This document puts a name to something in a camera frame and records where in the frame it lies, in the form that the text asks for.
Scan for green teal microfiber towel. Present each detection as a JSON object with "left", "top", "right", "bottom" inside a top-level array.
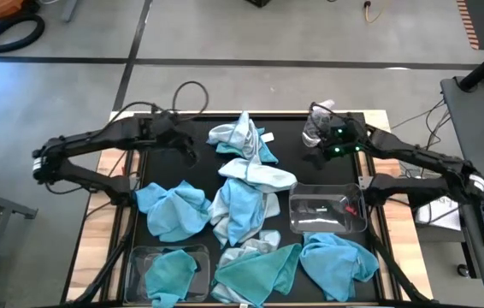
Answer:
[{"left": 212, "top": 242, "right": 303, "bottom": 308}]

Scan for clear plastic spray bottle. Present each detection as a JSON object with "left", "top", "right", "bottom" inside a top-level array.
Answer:
[{"left": 302, "top": 98, "right": 336, "bottom": 148}]

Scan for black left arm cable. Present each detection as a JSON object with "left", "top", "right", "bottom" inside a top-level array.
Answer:
[{"left": 172, "top": 80, "right": 210, "bottom": 117}]

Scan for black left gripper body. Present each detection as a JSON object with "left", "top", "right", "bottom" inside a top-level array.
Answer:
[{"left": 151, "top": 113, "right": 195, "bottom": 150}]

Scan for wooden desk grey legs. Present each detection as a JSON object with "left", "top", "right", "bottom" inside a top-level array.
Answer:
[{"left": 62, "top": 0, "right": 81, "bottom": 23}]

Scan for black floor cable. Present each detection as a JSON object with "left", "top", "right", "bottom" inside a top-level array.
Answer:
[
  {"left": 390, "top": 98, "right": 447, "bottom": 130},
  {"left": 408, "top": 111, "right": 452, "bottom": 173}
]

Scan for white paper sheet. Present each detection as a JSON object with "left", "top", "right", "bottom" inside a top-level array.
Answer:
[{"left": 415, "top": 197, "right": 462, "bottom": 232}]

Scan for orange shop vacuum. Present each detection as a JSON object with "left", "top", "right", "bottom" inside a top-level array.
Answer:
[{"left": 0, "top": 0, "right": 40, "bottom": 21}]

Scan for clear plastic basket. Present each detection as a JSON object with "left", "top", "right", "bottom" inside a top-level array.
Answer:
[
  {"left": 288, "top": 181, "right": 369, "bottom": 235},
  {"left": 124, "top": 244, "right": 211, "bottom": 305}
]

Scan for light blue microfiber towel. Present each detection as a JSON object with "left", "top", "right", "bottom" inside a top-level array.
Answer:
[
  {"left": 134, "top": 179, "right": 212, "bottom": 243},
  {"left": 299, "top": 233, "right": 380, "bottom": 303},
  {"left": 218, "top": 177, "right": 264, "bottom": 247}
]

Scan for yellow floor cable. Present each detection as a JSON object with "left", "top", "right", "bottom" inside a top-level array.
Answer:
[{"left": 363, "top": 0, "right": 385, "bottom": 23}]

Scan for black vacuum hose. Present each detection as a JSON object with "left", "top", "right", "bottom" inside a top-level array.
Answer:
[{"left": 0, "top": 11, "right": 46, "bottom": 55}]

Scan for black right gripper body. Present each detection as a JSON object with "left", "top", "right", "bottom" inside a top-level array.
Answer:
[{"left": 321, "top": 121, "right": 371, "bottom": 162}]

